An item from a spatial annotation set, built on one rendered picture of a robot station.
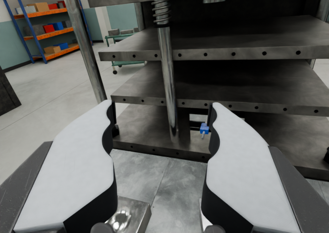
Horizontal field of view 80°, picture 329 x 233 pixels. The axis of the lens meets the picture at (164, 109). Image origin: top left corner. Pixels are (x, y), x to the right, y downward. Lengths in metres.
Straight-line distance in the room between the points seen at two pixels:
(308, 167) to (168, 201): 0.63
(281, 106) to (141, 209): 0.72
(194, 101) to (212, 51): 0.27
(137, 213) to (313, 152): 0.86
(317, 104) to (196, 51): 0.56
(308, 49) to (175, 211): 0.78
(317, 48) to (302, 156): 0.50
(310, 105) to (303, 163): 0.27
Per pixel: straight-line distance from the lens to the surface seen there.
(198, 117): 1.04
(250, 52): 0.90
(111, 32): 4.67
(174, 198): 0.87
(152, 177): 0.95
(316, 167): 1.12
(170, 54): 0.90
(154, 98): 1.06
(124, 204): 0.81
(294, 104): 1.02
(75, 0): 1.06
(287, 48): 0.91
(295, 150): 1.17
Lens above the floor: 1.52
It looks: 31 degrees down
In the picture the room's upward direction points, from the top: 7 degrees counter-clockwise
